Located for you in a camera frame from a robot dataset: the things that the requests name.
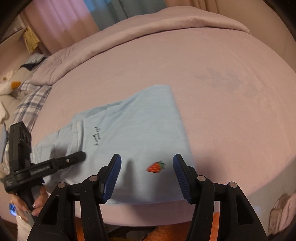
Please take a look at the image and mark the light blue denim pants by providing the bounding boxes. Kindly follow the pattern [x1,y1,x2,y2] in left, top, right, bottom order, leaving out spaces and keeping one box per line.
[31,85,193,204]

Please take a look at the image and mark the left hand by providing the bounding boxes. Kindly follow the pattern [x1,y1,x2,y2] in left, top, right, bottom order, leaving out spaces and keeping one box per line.
[11,185,49,220]

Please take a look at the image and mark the plaid pillow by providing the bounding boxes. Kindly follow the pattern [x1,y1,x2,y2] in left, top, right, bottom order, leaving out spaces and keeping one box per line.
[1,81,52,175]
[21,53,48,71]

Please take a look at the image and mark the white duck plush toy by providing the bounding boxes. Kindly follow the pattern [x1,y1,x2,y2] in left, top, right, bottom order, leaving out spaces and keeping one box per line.
[0,70,21,95]

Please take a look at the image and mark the pink bed sheet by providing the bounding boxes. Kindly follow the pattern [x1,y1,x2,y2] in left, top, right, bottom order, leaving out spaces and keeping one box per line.
[32,28,295,226]

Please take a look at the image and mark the yellow tassel cloth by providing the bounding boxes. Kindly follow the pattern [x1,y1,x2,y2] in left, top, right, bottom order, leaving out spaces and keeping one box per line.
[23,27,41,54]

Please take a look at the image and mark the pink curtain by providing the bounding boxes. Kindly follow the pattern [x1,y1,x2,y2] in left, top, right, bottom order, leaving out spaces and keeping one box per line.
[20,1,99,54]

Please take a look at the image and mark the blue curtain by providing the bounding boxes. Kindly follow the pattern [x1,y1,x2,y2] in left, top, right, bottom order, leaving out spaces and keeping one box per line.
[84,0,166,30]

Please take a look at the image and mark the pink folded duvet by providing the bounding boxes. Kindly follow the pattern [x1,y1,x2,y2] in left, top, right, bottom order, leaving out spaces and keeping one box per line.
[28,6,250,86]

